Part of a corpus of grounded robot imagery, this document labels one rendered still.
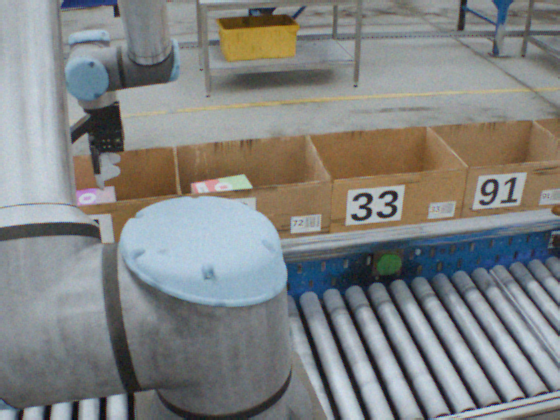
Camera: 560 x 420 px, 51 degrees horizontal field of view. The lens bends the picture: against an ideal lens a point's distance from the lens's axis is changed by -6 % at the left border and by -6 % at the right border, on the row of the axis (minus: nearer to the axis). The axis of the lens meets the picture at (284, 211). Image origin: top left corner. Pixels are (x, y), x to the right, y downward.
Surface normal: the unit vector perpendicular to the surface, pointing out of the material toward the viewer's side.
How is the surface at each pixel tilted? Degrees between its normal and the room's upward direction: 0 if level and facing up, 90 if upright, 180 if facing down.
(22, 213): 8
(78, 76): 90
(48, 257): 54
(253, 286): 82
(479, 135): 90
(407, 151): 89
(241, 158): 90
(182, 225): 4
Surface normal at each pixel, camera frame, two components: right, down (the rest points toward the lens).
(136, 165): 0.19, 0.50
